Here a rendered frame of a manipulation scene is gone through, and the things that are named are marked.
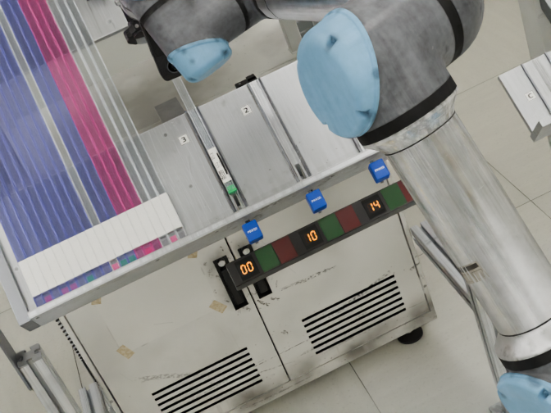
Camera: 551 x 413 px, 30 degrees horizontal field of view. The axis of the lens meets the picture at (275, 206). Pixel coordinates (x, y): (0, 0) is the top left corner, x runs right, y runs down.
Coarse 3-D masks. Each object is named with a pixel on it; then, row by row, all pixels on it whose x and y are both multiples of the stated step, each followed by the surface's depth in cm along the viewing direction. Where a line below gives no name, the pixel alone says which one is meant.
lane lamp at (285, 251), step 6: (282, 240) 160; (288, 240) 160; (276, 246) 159; (282, 246) 159; (288, 246) 159; (276, 252) 159; (282, 252) 159; (288, 252) 159; (294, 252) 159; (282, 258) 159; (288, 258) 159
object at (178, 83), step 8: (176, 80) 165; (176, 88) 164; (184, 88) 164; (184, 96) 164; (184, 104) 163; (192, 104) 163; (192, 112) 163; (192, 120) 163; (200, 120) 163; (200, 128) 162; (200, 136) 162; (208, 136) 162; (208, 144) 162; (224, 184) 160; (232, 184) 160
